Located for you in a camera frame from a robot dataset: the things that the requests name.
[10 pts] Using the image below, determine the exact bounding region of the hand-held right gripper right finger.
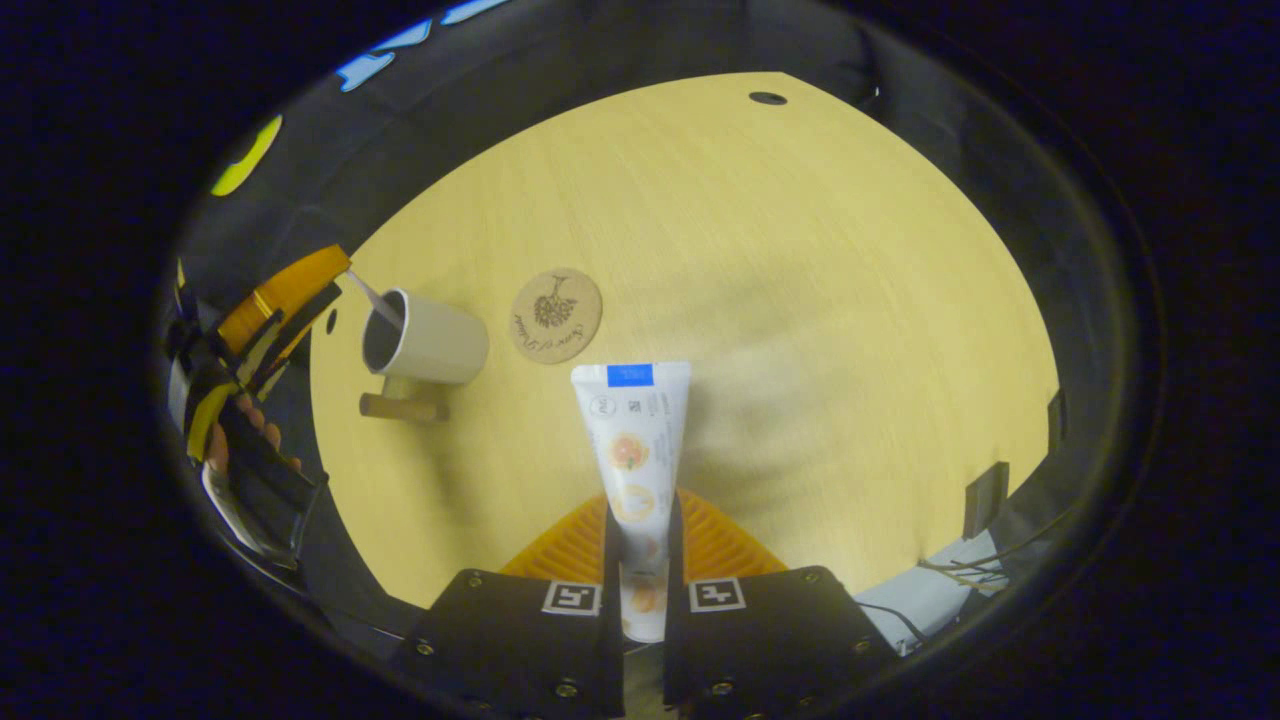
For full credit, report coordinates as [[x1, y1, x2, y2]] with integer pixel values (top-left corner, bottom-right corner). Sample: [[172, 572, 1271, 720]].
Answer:
[[664, 488, 901, 720]]

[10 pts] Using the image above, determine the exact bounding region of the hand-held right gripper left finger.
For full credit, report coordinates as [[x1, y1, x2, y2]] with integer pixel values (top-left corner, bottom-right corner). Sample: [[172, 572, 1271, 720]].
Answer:
[[388, 495, 627, 720]]

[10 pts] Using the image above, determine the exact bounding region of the white toothbrush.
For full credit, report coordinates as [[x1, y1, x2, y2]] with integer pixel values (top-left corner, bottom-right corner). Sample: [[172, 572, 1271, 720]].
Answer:
[[345, 268, 406, 331]]

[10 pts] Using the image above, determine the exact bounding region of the white cup with wooden handle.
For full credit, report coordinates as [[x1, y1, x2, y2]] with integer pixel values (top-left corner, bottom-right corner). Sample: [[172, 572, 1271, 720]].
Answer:
[[359, 288, 491, 424]]

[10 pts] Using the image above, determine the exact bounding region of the white toothpaste tube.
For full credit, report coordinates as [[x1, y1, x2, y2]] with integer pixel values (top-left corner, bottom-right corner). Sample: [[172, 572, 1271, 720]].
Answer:
[[570, 361, 693, 643]]

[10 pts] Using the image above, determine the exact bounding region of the round wooden coaster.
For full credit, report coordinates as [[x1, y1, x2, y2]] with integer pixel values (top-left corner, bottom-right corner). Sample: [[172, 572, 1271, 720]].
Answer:
[[510, 268, 604, 365]]

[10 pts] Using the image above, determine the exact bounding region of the black backdrop cloth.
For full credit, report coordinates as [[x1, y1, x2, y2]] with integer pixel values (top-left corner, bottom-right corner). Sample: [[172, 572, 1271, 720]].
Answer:
[[160, 0, 1141, 651]]

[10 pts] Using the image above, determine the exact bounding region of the black cable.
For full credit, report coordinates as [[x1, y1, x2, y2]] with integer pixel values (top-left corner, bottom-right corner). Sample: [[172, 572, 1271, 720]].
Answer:
[[855, 598, 929, 646], [915, 545, 1011, 591]]

